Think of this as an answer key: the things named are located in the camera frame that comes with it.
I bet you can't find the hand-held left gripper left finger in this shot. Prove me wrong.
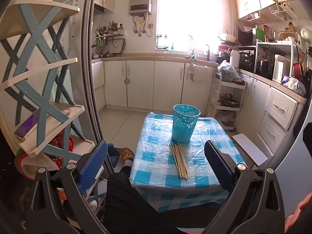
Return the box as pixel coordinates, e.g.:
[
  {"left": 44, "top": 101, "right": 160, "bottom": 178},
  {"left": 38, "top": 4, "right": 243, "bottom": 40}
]
[{"left": 24, "top": 140, "right": 109, "bottom": 234}]

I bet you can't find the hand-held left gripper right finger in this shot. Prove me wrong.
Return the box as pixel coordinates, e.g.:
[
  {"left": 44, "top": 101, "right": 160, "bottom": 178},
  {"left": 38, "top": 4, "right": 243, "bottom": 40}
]
[{"left": 204, "top": 140, "right": 286, "bottom": 234}]

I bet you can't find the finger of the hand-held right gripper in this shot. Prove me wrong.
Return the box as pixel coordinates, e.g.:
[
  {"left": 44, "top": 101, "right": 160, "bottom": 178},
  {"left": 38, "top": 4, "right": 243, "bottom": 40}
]
[{"left": 294, "top": 119, "right": 312, "bottom": 157}]

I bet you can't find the bundle of wooden chopsticks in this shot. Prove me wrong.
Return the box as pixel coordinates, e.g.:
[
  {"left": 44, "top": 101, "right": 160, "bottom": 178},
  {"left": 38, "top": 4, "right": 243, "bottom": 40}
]
[{"left": 169, "top": 142, "right": 189, "bottom": 179}]

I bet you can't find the blue perforated plastic basket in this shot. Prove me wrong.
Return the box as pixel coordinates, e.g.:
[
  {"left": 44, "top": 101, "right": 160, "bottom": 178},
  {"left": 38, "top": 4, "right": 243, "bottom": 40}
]
[{"left": 172, "top": 104, "right": 201, "bottom": 143}]

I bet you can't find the person's right hand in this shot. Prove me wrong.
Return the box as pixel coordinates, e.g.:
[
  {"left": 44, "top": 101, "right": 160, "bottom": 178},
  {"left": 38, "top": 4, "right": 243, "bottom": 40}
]
[{"left": 284, "top": 192, "right": 312, "bottom": 230}]

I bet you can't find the blue slipper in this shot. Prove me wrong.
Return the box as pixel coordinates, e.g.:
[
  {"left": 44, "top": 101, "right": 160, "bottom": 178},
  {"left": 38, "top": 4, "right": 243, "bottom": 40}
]
[{"left": 107, "top": 144, "right": 120, "bottom": 168}]

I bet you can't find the yellow patterned slipper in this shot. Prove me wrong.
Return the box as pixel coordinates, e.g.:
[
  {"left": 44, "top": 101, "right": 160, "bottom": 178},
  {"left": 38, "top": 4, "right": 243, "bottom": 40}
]
[{"left": 121, "top": 147, "right": 135, "bottom": 165}]

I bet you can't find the cream drawer cabinet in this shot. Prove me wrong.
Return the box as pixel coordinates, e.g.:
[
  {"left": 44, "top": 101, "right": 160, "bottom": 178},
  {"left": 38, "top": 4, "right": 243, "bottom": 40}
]
[{"left": 240, "top": 74, "right": 308, "bottom": 152}]

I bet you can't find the red patterned cloth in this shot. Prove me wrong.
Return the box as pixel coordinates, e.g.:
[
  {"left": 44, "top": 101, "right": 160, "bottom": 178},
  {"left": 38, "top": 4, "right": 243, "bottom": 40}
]
[{"left": 46, "top": 130, "right": 74, "bottom": 170}]

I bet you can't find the person's black trouser leg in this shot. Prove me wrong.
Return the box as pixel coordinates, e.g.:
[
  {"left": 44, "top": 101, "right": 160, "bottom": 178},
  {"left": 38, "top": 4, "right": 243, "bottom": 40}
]
[{"left": 101, "top": 166, "right": 234, "bottom": 234}]

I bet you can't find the blue snack bag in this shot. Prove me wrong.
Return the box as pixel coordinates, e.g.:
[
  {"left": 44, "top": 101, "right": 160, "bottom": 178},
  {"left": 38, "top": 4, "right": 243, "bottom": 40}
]
[{"left": 281, "top": 75, "right": 306, "bottom": 95}]

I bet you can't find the blue white checkered tablecloth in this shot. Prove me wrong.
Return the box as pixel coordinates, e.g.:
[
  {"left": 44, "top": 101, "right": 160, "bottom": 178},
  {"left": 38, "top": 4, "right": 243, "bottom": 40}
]
[{"left": 129, "top": 112, "right": 246, "bottom": 212}]

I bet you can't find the white fluffy cloth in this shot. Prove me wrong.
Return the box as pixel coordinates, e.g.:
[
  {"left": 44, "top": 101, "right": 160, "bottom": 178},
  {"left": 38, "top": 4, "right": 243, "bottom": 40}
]
[{"left": 21, "top": 153, "right": 53, "bottom": 179}]

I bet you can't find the dark wok with lid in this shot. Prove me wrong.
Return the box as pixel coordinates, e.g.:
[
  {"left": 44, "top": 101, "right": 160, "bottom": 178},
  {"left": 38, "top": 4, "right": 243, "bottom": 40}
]
[{"left": 218, "top": 93, "right": 240, "bottom": 108}]

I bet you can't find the red frying pan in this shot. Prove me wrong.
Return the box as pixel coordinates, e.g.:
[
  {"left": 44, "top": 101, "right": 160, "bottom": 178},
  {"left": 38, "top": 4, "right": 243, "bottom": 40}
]
[{"left": 292, "top": 62, "right": 304, "bottom": 81}]

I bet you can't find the white electric kettle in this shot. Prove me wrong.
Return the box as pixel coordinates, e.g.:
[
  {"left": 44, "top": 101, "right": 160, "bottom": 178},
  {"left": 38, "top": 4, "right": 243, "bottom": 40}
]
[{"left": 272, "top": 55, "right": 285, "bottom": 82}]

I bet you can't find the white tiered trolley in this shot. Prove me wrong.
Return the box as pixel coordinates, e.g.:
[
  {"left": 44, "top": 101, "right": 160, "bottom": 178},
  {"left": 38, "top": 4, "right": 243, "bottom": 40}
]
[{"left": 210, "top": 73, "right": 246, "bottom": 130}]

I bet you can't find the purple smartphone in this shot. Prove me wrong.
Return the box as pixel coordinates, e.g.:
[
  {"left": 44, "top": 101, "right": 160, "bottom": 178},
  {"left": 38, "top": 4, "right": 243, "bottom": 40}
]
[{"left": 14, "top": 108, "right": 41, "bottom": 140}]

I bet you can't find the steel cooking pot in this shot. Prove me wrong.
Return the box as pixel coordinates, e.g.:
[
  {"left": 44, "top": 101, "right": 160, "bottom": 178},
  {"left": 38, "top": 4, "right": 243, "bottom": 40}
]
[{"left": 258, "top": 60, "right": 275, "bottom": 77}]

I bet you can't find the cream and blue shelf rack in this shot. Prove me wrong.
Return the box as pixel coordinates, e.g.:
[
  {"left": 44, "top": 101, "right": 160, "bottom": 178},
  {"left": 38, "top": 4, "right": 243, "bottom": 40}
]
[{"left": 0, "top": 0, "right": 97, "bottom": 200}]

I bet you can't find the cream stove-side cabinet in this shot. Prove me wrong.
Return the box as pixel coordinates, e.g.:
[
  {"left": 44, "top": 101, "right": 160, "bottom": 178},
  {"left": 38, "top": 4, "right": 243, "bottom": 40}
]
[{"left": 91, "top": 62, "right": 106, "bottom": 108}]

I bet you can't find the clear plastic bag with greens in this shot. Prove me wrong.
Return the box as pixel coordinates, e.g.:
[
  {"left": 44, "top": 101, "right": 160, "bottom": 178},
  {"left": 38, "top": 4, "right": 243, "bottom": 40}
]
[{"left": 217, "top": 60, "right": 242, "bottom": 82}]

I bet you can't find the white door-hung bin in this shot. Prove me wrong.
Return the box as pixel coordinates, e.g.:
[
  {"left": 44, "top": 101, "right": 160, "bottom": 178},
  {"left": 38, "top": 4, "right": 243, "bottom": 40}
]
[{"left": 186, "top": 63, "right": 208, "bottom": 82}]

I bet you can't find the cream base cabinet row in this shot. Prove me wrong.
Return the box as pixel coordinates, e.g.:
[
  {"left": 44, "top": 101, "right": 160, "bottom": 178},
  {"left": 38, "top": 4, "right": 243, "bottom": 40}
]
[{"left": 102, "top": 60, "right": 215, "bottom": 114}]

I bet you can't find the black countertop oven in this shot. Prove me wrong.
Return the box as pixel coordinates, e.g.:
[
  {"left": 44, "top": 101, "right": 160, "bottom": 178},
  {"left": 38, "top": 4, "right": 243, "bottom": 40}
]
[{"left": 239, "top": 45, "right": 257, "bottom": 72}]

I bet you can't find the white countertop shelf rack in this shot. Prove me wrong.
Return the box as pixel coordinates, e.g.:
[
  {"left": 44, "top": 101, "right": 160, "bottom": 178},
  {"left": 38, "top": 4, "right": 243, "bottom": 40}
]
[{"left": 255, "top": 38, "right": 303, "bottom": 78}]

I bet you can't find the green round clock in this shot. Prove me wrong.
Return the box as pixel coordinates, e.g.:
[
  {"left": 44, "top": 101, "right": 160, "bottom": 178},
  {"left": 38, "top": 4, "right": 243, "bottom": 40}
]
[{"left": 300, "top": 28, "right": 311, "bottom": 44}]

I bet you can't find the white thermos jug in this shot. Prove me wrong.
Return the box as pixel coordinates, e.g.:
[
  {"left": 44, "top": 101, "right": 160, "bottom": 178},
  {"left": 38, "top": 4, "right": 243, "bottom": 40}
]
[{"left": 229, "top": 49, "right": 240, "bottom": 69}]

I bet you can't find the green cutting board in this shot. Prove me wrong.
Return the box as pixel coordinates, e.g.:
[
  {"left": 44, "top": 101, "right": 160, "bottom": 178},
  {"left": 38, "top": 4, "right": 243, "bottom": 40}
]
[{"left": 256, "top": 26, "right": 266, "bottom": 42}]

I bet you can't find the curved metal faucet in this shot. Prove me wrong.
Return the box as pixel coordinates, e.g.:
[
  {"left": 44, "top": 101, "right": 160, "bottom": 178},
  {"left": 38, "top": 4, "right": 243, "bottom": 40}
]
[{"left": 188, "top": 35, "right": 197, "bottom": 55}]

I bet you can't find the black microwave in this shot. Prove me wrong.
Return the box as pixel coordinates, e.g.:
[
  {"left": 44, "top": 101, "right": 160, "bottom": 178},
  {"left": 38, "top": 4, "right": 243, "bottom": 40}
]
[{"left": 235, "top": 26, "right": 256, "bottom": 45}]

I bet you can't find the hanging metal tray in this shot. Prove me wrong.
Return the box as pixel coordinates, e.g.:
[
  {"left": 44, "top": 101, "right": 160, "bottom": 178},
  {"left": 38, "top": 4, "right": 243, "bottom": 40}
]
[{"left": 112, "top": 38, "right": 126, "bottom": 54}]

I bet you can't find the bright kitchen window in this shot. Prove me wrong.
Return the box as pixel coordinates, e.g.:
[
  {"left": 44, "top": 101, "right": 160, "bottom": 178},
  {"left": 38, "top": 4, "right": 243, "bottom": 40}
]
[{"left": 156, "top": 0, "right": 222, "bottom": 50}]

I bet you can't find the grey range hood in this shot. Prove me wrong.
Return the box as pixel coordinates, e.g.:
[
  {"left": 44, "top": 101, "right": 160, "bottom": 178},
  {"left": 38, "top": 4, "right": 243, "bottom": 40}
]
[{"left": 94, "top": 4, "right": 114, "bottom": 16}]

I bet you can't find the grey metal door frame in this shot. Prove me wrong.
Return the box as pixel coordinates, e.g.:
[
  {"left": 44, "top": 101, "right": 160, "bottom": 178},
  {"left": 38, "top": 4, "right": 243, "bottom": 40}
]
[{"left": 80, "top": 0, "right": 115, "bottom": 176}]

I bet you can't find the large white wire basket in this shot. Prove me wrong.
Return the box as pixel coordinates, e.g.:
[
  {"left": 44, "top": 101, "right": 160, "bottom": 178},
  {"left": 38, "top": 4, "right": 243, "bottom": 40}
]
[{"left": 269, "top": 1, "right": 298, "bottom": 21}]

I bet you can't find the small white wire basket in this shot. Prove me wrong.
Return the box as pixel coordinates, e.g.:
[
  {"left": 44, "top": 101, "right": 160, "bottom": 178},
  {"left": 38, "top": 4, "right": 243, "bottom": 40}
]
[{"left": 246, "top": 12, "right": 261, "bottom": 23}]

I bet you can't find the wall rack with seasoning bottles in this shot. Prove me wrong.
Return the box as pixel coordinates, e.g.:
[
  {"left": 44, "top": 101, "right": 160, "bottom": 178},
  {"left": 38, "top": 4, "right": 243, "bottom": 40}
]
[{"left": 95, "top": 21, "right": 126, "bottom": 39}]

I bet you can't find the grey wall water heater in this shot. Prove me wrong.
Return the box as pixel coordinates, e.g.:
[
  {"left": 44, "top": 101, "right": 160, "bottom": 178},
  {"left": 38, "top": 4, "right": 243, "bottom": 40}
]
[{"left": 128, "top": 0, "right": 152, "bottom": 15}]

